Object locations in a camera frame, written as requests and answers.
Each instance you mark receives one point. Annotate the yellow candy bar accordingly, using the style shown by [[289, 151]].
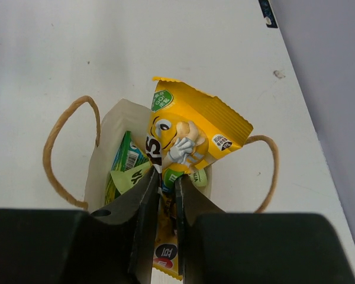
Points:
[[188, 130]]

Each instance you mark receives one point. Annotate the green yellow snack bag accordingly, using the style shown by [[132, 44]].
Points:
[[127, 157]]

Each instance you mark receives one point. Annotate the green mint sachet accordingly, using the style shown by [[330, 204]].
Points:
[[199, 178], [124, 181]]

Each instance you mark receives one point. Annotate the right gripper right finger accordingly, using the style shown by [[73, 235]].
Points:
[[219, 247]]

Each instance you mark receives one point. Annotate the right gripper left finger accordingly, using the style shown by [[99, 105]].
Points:
[[114, 244]]

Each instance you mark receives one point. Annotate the brown paper bag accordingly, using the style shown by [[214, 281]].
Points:
[[124, 116]]

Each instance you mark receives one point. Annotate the left blue corner label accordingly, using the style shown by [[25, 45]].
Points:
[[268, 14]]

